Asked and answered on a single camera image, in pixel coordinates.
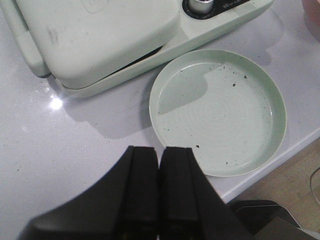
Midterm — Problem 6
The left silver control knob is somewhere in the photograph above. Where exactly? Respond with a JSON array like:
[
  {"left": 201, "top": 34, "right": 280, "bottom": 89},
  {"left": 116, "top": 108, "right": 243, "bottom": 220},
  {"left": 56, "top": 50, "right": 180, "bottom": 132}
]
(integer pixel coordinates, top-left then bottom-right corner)
[{"left": 187, "top": 0, "right": 215, "bottom": 15}]

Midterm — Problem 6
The green breakfast maker base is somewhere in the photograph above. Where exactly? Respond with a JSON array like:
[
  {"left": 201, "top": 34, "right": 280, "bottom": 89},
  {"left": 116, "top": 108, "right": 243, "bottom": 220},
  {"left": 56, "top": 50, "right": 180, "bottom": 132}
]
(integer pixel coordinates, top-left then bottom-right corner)
[{"left": 0, "top": 0, "right": 275, "bottom": 99}]

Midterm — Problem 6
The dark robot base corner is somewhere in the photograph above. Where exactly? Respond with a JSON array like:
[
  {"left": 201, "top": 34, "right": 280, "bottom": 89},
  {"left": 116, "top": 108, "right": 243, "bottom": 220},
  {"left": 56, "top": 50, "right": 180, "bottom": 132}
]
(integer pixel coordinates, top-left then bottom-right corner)
[{"left": 229, "top": 200, "right": 320, "bottom": 240}]

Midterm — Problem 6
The green breakfast maker lid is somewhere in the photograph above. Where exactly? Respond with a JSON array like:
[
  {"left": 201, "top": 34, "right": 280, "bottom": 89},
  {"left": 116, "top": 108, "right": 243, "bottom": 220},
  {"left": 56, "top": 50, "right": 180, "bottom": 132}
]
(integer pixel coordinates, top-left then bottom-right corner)
[{"left": 17, "top": 0, "right": 180, "bottom": 89}]

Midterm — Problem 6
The pink bowl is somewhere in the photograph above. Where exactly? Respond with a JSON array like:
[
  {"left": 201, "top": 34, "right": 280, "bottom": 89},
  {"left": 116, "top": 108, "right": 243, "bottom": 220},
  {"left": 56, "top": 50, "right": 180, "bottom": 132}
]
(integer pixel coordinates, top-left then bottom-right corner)
[{"left": 301, "top": 0, "right": 320, "bottom": 42}]

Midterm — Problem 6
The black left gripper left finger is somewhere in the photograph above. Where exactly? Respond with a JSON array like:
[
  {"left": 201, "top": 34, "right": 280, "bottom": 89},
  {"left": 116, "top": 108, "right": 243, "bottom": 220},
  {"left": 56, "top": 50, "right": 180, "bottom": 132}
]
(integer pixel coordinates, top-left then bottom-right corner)
[{"left": 24, "top": 146, "right": 159, "bottom": 240}]

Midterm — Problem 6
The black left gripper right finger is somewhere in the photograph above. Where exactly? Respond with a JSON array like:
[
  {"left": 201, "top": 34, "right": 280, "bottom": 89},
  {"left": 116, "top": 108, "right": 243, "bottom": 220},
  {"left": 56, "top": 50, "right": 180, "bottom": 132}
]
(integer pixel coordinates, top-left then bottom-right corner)
[{"left": 159, "top": 147, "right": 254, "bottom": 240}]

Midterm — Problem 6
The light green round plate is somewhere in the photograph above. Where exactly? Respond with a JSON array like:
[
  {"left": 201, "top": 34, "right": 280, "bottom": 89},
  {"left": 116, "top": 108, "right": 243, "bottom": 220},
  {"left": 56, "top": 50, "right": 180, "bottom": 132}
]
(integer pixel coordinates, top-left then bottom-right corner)
[{"left": 149, "top": 49, "right": 287, "bottom": 177}]

